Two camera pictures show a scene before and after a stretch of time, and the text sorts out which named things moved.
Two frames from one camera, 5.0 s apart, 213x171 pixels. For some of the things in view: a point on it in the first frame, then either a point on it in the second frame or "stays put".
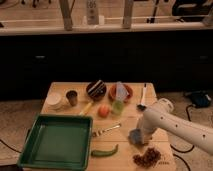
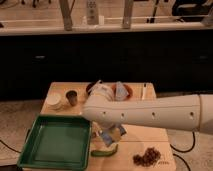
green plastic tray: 58,142 stays put
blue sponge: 135,136 → 107,137
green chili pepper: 100,153 stays put
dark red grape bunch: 148,159 stays put
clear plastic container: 121,91 stays put
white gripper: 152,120 → 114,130
